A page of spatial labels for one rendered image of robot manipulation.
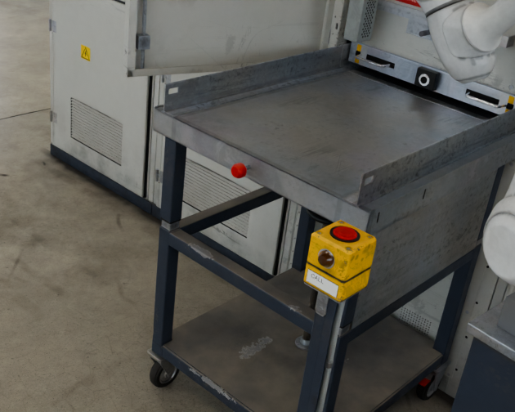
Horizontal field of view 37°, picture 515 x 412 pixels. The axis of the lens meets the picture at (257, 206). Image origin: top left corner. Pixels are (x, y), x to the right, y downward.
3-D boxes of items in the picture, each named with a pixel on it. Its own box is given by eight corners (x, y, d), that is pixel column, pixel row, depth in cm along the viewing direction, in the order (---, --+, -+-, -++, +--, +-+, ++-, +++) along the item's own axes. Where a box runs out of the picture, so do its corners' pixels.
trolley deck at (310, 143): (364, 239, 146) (370, 211, 143) (153, 130, 180) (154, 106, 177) (519, 156, 192) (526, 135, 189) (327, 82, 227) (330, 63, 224)
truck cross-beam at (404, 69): (517, 121, 193) (524, 99, 190) (347, 60, 223) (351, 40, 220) (526, 117, 196) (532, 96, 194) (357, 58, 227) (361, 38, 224)
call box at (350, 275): (338, 305, 123) (350, 252, 118) (301, 283, 128) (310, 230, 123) (367, 288, 129) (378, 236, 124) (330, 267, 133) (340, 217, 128)
